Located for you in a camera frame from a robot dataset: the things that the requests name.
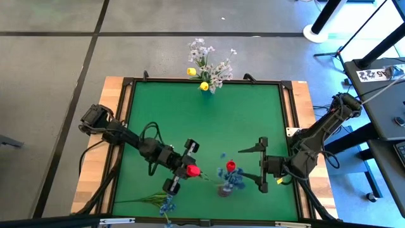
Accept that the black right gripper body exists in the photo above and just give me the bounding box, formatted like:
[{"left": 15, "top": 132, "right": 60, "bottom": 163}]
[{"left": 259, "top": 136, "right": 290, "bottom": 194}]

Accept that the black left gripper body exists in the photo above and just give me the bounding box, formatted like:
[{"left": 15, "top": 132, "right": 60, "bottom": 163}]
[{"left": 163, "top": 146, "right": 192, "bottom": 180}]

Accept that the red artificial tulip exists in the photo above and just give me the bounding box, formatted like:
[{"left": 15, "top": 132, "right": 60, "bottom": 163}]
[
  {"left": 225, "top": 160, "right": 237, "bottom": 178},
  {"left": 185, "top": 164, "right": 222, "bottom": 186}
]

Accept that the blue artificial flower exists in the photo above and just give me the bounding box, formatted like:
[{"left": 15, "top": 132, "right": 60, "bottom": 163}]
[
  {"left": 216, "top": 152, "right": 246, "bottom": 193},
  {"left": 115, "top": 191, "right": 177, "bottom": 228}
]

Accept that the purple ribbed glass vase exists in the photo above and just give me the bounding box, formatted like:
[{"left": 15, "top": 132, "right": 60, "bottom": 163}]
[{"left": 217, "top": 185, "right": 234, "bottom": 198}]

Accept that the green table mat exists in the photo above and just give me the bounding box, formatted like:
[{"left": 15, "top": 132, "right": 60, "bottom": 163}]
[{"left": 112, "top": 81, "right": 300, "bottom": 222}]

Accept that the black desk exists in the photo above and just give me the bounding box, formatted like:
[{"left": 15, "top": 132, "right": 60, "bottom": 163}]
[
  {"left": 343, "top": 58, "right": 405, "bottom": 142},
  {"left": 368, "top": 139, "right": 405, "bottom": 219}
]

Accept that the black keyboard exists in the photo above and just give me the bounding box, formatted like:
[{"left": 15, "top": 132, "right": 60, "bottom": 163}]
[{"left": 394, "top": 141, "right": 405, "bottom": 168}]

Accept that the floor stand with round base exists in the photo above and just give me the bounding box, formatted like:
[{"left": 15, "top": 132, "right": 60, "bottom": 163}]
[{"left": 302, "top": 0, "right": 344, "bottom": 44}]

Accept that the white paper label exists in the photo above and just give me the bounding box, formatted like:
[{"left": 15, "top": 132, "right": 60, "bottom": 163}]
[{"left": 356, "top": 68, "right": 393, "bottom": 82}]

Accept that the thin black tripod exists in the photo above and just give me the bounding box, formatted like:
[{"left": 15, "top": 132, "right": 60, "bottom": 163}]
[{"left": 313, "top": 0, "right": 389, "bottom": 66}]

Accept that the grey metal foot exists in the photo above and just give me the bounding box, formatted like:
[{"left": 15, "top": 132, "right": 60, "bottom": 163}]
[{"left": 0, "top": 134, "right": 23, "bottom": 149}]

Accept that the black cable sleeve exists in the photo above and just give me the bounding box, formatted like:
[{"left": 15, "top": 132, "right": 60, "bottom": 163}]
[
  {"left": 297, "top": 180, "right": 337, "bottom": 221},
  {"left": 74, "top": 169, "right": 121, "bottom": 216}
]

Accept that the silver metal bracket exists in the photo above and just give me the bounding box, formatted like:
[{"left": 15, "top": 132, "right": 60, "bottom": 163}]
[
  {"left": 99, "top": 217, "right": 136, "bottom": 225},
  {"left": 275, "top": 221, "right": 313, "bottom": 228}
]

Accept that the black table frame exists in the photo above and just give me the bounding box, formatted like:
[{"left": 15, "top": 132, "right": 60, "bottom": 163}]
[{"left": 94, "top": 71, "right": 317, "bottom": 227}]

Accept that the white cable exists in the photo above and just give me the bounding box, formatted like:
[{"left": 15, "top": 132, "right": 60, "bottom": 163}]
[{"left": 360, "top": 74, "right": 405, "bottom": 106}]

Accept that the black slanted post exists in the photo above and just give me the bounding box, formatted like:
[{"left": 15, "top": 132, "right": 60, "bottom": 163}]
[{"left": 357, "top": 22, "right": 405, "bottom": 69}]

